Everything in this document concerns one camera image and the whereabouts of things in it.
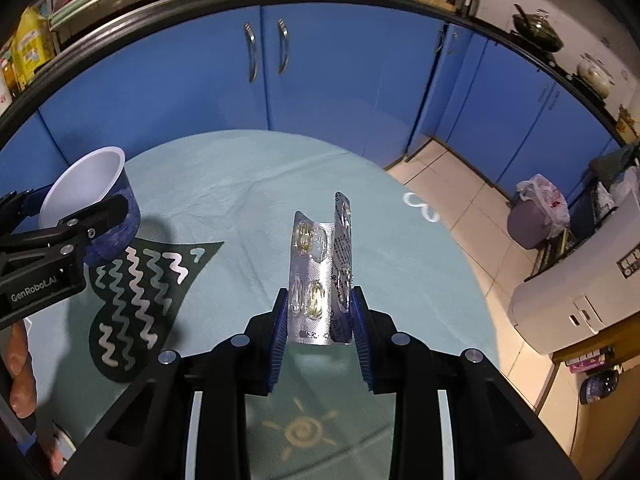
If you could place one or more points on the white cooking pot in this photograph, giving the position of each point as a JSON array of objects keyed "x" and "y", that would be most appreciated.
[{"x": 595, "y": 77}]

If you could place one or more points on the silver blister pack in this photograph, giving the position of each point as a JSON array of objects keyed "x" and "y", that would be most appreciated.
[{"x": 310, "y": 280}]

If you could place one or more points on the blue kitchen cabinets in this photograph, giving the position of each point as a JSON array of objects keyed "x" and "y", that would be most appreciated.
[{"x": 350, "y": 70}]

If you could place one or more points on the dark glass jar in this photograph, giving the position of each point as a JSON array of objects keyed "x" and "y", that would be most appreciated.
[{"x": 597, "y": 387}]

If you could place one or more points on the table with teal cloth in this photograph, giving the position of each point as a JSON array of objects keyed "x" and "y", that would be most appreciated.
[{"x": 240, "y": 200}]

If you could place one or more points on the grey bin with bag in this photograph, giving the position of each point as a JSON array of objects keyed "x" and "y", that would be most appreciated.
[{"x": 550, "y": 205}]

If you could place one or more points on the wok with glass lid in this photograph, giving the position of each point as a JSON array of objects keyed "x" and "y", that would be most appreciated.
[{"x": 537, "y": 32}]

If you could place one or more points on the person's left hand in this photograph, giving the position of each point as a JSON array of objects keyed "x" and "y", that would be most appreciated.
[{"x": 22, "y": 385}]

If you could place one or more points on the white and blue cup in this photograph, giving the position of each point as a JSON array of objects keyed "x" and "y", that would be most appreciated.
[{"x": 85, "y": 180}]

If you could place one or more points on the purple spray can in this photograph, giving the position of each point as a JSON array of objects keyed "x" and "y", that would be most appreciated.
[{"x": 587, "y": 361}]

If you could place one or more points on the row of condiment bottles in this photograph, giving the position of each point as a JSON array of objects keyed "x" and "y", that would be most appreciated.
[{"x": 457, "y": 0}]

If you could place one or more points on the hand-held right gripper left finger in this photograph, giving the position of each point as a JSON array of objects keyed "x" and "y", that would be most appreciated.
[{"x": 277, "y": 345}]

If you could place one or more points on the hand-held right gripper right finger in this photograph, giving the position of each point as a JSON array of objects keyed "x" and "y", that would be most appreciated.
[{"x": 360, "y": 340}]

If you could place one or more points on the yellow bag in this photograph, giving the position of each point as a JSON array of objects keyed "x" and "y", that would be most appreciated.
[{"x": 30, "y": 45}]

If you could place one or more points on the purple waste bin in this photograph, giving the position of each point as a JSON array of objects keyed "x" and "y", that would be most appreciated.
[{"x": 525, "y": 222}]

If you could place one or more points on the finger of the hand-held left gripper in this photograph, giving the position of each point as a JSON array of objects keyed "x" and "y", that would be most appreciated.
[
  {"x": 15, "y": 207},
  {"x": 100, "y": 215}
]

